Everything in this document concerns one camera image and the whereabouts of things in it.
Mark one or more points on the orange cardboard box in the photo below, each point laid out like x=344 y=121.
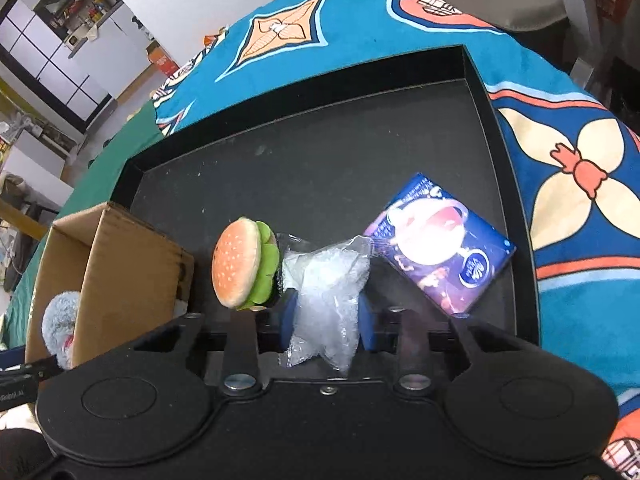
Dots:
x=162 y=60

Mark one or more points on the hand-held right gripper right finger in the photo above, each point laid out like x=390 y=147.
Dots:
x=365 y=330

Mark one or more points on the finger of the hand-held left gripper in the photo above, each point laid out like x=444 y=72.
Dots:
x=45 y=366

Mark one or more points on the black framed glass door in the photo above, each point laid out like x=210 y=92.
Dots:
x=50 y=65

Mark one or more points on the burger plush toy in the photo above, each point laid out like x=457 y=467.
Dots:
x=237 y=260

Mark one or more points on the white kitchen cabinet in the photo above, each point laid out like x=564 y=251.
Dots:
x=115 y=45

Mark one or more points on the orange bag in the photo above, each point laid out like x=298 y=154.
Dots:
x=212 y=39

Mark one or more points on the table with yellow leg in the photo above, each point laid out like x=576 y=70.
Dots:
x=20 y=220

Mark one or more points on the purple tissue packet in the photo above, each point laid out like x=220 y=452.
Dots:
x=440 y=245

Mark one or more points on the grey-blue fluffy plush toy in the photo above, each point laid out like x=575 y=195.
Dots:
x=60 y=315

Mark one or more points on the clear plastic bag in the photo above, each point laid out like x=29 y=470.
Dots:
x=325 y=285

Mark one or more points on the black tray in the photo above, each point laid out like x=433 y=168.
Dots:
x=325 y=160

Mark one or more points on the brown cardboard box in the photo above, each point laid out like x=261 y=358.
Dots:
x=125 y=270

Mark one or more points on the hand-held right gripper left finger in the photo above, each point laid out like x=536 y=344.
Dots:
x=290 y=325

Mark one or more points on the blue patterned blanket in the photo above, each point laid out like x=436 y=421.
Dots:
x=400 y=25

